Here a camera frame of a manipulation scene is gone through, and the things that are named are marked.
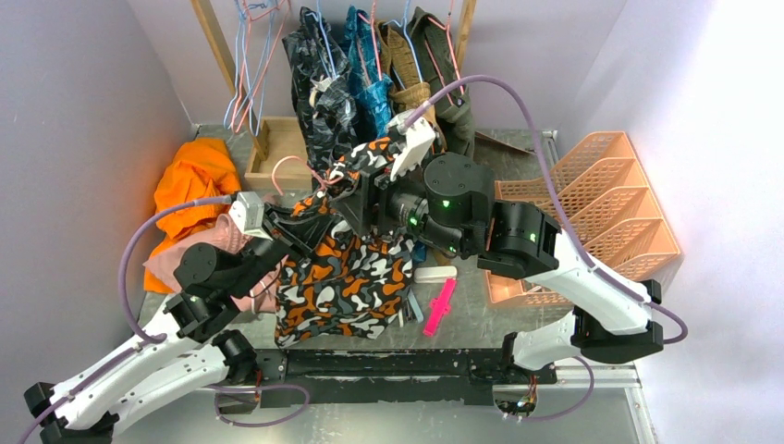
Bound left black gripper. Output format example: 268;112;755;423
226;200;337;298

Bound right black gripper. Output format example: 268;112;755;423
331;147;470;257

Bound orange camouflage shorts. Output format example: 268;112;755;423
275;137;414;348

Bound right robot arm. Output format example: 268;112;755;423
337;153;665;383

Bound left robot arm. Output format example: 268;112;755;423
24;208;330;443

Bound blue patterned shorts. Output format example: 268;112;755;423
340;6;393;141

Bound black grey patterned shorts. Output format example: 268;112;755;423
282;6;359;174

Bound dark olive green shorts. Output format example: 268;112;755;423
406;6;475;157

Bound tan brown shorts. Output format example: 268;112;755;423
376;23;431;114

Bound wooden clothes rack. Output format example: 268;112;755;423
190;1;477;187

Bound white rectangular case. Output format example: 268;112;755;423
413;265;458;284

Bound light blue stapler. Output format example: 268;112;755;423
398;289;424;327

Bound pink plastic clip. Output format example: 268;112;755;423
423;278;457;337

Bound peach plastic file organizer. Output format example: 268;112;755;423
485;131;680;307

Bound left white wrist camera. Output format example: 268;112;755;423
228;191;272;240

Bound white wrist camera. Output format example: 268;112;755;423
390;117;436;182
228;191;272;240

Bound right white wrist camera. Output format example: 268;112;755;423
390;117;436;182

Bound pink drawstring shorts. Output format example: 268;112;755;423
143;215;283;314

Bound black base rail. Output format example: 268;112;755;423
249;348;557;406

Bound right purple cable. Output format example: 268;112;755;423
400;74;689;346

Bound purple cable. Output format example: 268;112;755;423
18;194;237;444
400;74;689;346

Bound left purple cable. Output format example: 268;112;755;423
18;194;237;444

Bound aluminium frame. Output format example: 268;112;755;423
114;361;660;443

